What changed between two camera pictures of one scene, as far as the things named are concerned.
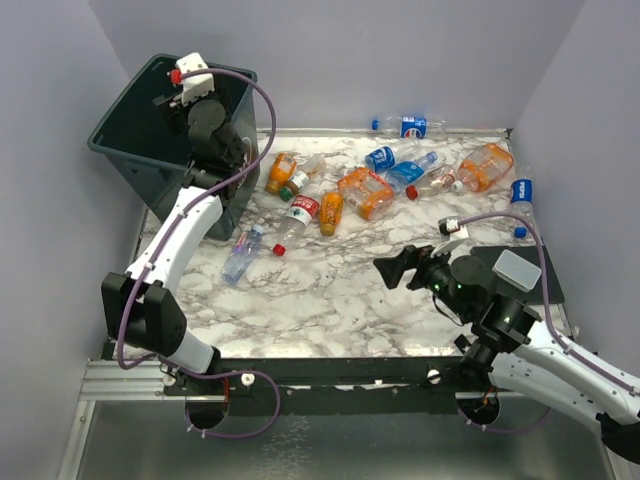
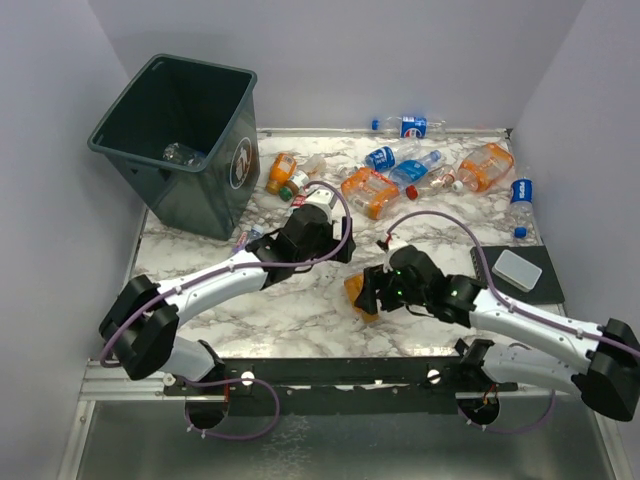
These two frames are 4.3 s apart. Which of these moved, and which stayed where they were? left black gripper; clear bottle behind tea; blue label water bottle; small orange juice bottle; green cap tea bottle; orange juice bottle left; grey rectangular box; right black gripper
Moved: small orange juice bottle; right black gripper; left black gripper
Stayed: orange juice bottle left; grey rectangular box; clear bottle behind tea; blue label water bottle; green cap tea bottle
